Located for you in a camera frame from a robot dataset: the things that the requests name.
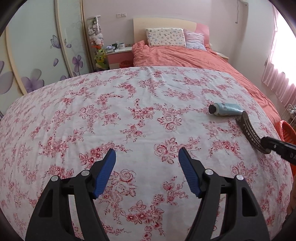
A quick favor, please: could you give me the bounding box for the red mesh wastebasket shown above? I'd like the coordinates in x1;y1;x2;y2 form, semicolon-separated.
119;60;133;68

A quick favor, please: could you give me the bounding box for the floral white pillow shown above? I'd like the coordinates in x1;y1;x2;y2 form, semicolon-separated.
145;28;186;47

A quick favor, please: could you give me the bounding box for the beige pink headboard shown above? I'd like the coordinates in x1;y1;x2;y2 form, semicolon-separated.
132;17;211;48

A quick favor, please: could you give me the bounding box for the pink white nightstand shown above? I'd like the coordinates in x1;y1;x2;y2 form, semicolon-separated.
107;47;134;69

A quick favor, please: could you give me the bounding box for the light blue cosmetic tube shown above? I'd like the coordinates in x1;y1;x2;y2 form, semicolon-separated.
208;103;243;116

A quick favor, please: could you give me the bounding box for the far side nightstand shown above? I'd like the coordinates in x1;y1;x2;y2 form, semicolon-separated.
215;51;229;62

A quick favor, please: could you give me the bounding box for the white mug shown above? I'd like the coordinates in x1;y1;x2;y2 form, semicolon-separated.
118;43;125;49

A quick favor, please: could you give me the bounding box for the white wire rack shelf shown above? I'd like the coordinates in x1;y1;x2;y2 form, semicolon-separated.
281;104;296;126

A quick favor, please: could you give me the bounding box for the floral pink white tablecloth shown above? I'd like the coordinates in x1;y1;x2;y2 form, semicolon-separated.
1;67;292;240

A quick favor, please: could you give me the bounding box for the floral sliding wardrobe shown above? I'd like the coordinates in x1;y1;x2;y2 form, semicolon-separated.
1;1;92;115

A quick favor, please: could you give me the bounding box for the plush toy display tube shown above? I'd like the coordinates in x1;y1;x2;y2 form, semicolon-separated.
86;15;109;71

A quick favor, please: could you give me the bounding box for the salmon pink bed duvet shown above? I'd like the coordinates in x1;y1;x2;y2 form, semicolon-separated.
132;41;281;125

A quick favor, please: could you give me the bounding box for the pink striped pillow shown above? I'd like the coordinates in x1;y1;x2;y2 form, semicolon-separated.
184;30;206;51

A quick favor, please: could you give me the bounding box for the pink window curtain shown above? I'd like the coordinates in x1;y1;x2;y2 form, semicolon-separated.
262;6;295;106

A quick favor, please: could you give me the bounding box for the orange plastic laundry basket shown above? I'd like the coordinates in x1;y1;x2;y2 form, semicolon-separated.
275;120;295;176

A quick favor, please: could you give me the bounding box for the wall power outlet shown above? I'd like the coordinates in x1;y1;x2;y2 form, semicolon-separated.
116;13;127;18

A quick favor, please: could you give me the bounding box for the brown hair claw clip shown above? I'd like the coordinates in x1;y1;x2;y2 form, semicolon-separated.
236;111;271;154

